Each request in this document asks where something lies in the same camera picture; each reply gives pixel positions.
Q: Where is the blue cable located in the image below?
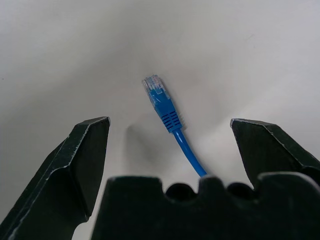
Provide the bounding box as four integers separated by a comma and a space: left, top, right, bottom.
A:
141, 73, 208, 179

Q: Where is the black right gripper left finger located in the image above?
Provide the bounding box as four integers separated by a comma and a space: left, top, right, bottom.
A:
0, 116, 111, 240

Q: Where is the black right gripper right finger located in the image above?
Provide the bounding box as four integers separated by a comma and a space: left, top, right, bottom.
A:
229, 118, 320, 190

